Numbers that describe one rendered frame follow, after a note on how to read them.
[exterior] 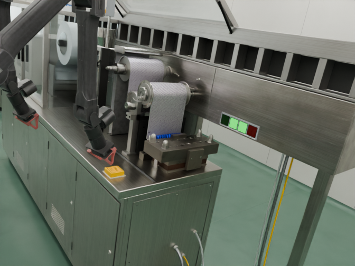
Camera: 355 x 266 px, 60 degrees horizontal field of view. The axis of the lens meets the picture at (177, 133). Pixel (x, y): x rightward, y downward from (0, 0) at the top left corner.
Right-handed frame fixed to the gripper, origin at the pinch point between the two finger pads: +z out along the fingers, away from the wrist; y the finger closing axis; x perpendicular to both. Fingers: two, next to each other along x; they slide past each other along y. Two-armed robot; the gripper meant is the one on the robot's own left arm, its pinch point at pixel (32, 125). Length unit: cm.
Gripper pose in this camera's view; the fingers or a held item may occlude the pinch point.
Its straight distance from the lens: 166.6
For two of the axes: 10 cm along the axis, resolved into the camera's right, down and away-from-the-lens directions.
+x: -5.5, 6.2, -5.6
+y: -8.3, -2.9, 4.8
